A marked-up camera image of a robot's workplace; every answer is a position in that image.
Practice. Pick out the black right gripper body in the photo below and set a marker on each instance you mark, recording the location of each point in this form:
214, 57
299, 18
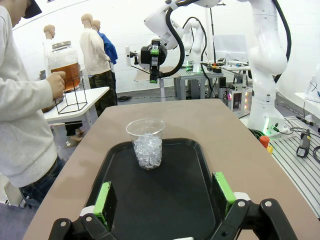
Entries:
145, 57

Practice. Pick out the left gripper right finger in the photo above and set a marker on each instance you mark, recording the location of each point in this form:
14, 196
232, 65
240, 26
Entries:
222, 192

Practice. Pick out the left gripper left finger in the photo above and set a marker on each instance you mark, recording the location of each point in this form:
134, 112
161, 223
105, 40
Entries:
103, 202

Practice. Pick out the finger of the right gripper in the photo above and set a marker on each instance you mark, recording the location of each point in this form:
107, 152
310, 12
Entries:
155, 50
154, 67

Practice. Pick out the short clear iced cup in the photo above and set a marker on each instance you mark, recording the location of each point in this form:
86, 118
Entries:
147, 152

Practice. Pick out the glass tea dispenser jar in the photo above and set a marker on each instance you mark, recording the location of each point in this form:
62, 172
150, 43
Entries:
68, 71

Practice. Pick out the person's right forearm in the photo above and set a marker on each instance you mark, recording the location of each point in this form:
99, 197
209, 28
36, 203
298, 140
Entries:
25, 97

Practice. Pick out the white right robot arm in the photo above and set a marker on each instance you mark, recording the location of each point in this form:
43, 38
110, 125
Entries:
265, 50

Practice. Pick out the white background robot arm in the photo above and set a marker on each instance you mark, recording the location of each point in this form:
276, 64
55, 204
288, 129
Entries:
196, 45

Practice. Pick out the person's right hand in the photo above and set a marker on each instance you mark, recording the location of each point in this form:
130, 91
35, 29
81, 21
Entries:
57, 83

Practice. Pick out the mannequin blue jacket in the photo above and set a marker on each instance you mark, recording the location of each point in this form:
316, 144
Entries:
111, 50

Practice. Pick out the mannequin cream sweater camouflage trousers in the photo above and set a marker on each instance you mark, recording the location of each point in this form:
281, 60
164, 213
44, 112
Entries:
95, 55

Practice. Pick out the black plastic serving tray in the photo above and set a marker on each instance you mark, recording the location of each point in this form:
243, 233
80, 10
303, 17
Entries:
162, 200

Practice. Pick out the white side table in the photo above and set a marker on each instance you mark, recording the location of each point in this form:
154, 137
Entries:
96, 96

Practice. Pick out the red emergency stop button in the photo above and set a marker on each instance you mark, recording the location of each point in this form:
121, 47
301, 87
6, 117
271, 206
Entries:
265, 141

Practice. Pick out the computer case with lights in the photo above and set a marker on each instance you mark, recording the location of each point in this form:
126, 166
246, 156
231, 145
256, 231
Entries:
237, 98

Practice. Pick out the black handheld controller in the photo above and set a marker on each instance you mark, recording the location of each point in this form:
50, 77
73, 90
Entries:
303, 147

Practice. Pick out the mannequin white shirt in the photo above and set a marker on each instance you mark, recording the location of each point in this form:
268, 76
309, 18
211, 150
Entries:
47, 50

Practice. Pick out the person in grey sweatshirt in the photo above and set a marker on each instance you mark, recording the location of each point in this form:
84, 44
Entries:
20, 140

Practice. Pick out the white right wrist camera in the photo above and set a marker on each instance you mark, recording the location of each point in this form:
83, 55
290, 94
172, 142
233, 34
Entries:
127, 55

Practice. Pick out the aluminium frame workbench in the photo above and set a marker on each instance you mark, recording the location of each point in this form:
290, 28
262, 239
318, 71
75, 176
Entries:
192, 82

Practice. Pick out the aluminium slotted base plate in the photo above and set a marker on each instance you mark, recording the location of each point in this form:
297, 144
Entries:
295, 170

